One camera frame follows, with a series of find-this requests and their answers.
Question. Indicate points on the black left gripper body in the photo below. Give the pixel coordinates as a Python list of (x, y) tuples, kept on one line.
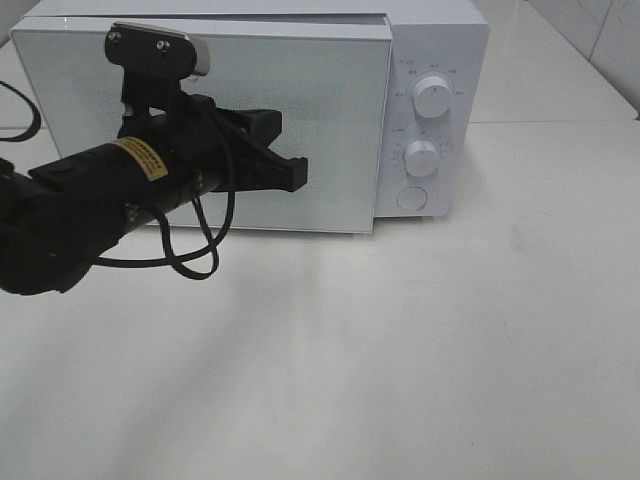
[(161, 163)]

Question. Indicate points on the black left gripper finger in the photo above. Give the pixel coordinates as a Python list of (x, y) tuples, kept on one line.
[(260, 169), (263, 125)]

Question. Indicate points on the white microwave door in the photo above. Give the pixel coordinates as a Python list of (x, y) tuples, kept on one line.
[(328, 82)]

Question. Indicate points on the round white door button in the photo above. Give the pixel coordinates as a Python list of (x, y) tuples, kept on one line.
[(412, 199)]

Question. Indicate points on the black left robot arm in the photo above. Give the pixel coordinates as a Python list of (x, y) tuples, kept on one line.
[(34, 264)]

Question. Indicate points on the lower white timer knob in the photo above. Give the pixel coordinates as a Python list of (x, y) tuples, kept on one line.
[(421, 159)]

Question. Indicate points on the white microwave oven body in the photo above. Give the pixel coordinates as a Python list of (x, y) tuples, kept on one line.
[(446, 37)]

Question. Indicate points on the upper white power knob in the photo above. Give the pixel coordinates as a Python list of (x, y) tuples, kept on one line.
[(431, 95)]

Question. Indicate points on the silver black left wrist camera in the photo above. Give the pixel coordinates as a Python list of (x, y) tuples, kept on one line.
[(154, 61)]

